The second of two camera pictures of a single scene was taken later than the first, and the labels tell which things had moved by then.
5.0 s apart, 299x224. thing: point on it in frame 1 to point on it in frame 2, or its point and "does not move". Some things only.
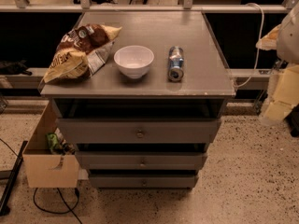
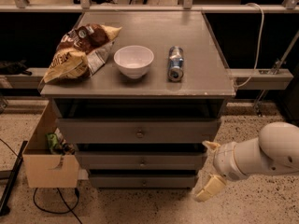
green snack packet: [52, 140] does not move
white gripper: [290, 41] to [224, 161]
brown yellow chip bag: [81, 52] does not move
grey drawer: [142, 160] does not move
